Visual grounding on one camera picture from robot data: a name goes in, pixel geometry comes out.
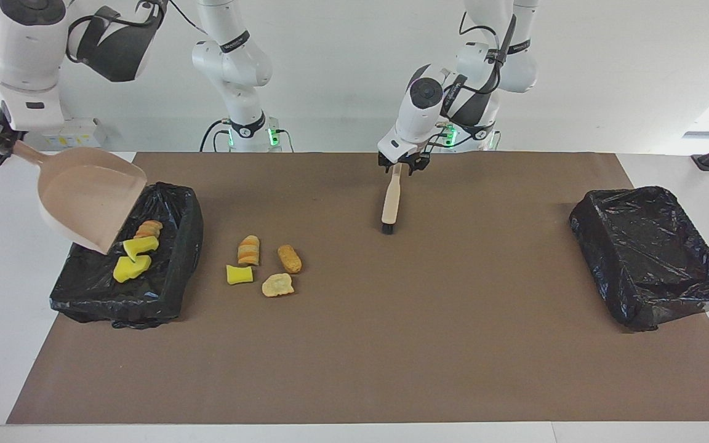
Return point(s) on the yellow sponge with green back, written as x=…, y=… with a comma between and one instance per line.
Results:
x=141, y=246
x=130, y=269

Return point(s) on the striped toy bread roll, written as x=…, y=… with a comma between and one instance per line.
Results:
x=248, y=250

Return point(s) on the beige plastic dustpan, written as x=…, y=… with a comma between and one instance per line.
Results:
x=84, y=197

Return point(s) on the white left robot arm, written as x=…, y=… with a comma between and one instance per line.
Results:
x=413, y=123

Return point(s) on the brown oval toy bread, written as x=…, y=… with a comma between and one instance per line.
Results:
x=289, y=259

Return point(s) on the brown table mat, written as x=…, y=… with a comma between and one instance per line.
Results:
x=330, y=381

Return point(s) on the beige hand brush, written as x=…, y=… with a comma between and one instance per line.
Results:
x=391, y=203

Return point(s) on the white wall socket boxes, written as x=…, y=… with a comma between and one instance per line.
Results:
x=87, y=135

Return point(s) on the toy bread chunk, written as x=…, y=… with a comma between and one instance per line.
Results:
x=149, y=229

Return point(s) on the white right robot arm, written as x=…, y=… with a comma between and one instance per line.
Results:
x=22, y=49

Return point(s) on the small yellow sponge piece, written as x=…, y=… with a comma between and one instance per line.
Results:
x=239, y=275

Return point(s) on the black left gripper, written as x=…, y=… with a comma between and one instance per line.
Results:
x=407, y=161

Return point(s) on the pale flat toy cracker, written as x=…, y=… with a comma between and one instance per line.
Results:
x=277, y=285

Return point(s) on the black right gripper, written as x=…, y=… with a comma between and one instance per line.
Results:
x=10, y=123

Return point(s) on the bin with black liner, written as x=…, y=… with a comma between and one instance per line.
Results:
x=170, y=289
x=650, y=258

